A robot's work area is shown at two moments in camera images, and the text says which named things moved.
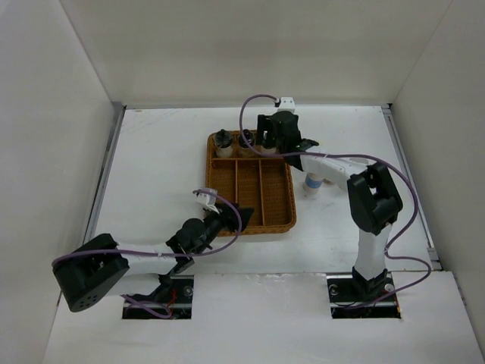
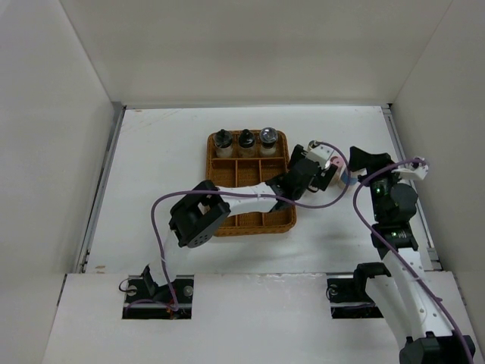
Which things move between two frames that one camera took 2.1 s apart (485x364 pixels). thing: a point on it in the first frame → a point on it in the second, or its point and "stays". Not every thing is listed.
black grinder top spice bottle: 268,145 stays
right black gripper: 264,122 → 359,159
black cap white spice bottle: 223,141 stays
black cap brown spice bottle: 245,150 stays
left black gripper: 226,217 → 326,176
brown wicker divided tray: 262,183 stays
